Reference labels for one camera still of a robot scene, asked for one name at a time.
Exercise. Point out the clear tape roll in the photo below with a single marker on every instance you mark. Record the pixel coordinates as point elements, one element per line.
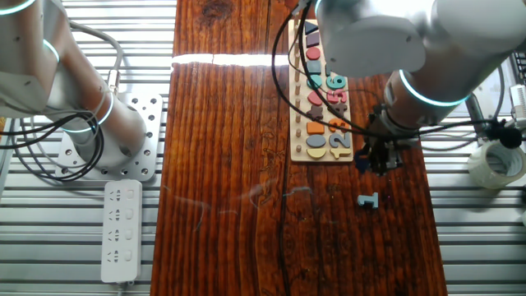
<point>493,168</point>

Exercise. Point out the metal clamp bracket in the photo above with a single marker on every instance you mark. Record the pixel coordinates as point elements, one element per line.
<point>521,123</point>

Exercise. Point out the white power strip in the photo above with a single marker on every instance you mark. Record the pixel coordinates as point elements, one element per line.
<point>121,230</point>

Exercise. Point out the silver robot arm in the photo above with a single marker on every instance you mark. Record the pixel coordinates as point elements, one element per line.
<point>452,41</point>

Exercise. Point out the cream number one piece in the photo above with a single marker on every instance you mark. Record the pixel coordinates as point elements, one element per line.
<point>339,153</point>

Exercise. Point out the navy number ten piece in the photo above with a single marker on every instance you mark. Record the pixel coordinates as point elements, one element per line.
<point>361,162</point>

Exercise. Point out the cream semicircle piece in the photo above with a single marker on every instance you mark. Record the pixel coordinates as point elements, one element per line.
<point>316,154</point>

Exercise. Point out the light blue number one piece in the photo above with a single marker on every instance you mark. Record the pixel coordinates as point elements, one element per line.
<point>372,200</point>

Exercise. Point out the purple trapezoid piece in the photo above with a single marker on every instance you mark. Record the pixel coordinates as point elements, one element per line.
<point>313,40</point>

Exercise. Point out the brown star piece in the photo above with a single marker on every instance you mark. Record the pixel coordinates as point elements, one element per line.
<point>315,112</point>

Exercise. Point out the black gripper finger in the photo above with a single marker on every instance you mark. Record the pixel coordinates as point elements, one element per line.
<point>381,167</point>
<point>375,157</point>

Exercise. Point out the cyan octagon piece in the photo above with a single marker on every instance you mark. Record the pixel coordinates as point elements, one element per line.
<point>315,82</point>

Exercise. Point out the orange rectangle piece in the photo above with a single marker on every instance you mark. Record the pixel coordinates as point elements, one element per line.
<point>315,128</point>

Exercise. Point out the blue oval piece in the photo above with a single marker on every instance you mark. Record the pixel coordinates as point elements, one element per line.
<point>315,141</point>

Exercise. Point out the cyan number six piece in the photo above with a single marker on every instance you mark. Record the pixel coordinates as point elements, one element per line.
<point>335,84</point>

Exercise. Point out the red circle piece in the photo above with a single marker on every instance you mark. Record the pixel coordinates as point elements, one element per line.
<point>313,53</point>

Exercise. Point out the brown number four piece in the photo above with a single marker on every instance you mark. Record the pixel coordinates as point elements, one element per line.
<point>339,109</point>

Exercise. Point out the dark teal number seven piece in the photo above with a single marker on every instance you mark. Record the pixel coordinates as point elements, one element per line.
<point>327,70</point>

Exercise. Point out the orange number three piece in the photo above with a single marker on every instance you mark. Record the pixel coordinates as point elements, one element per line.
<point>339,125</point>

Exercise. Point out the blue number two piece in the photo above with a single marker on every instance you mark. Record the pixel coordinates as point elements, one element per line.
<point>338,142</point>

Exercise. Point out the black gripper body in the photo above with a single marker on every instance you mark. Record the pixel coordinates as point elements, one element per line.
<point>380,135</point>

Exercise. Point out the pink heart piece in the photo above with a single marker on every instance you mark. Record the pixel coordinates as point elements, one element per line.
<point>315,98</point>

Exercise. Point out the dark teal square piece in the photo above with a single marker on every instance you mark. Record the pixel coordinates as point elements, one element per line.
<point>314,67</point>

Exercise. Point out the wooden shape puzzle board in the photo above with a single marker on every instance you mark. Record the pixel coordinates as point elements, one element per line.
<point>324,160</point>

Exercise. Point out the white grey device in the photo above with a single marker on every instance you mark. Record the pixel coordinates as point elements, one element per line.
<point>518,103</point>

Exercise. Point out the navy triangle piece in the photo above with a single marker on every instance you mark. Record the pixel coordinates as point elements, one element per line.
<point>310,29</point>

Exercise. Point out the black device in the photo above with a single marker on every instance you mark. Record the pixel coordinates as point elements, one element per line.
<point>521,63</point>

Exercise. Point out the pink number five piece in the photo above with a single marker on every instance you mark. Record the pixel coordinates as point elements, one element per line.
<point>338,97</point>

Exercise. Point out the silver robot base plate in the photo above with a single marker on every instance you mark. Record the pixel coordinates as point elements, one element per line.
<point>148,135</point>

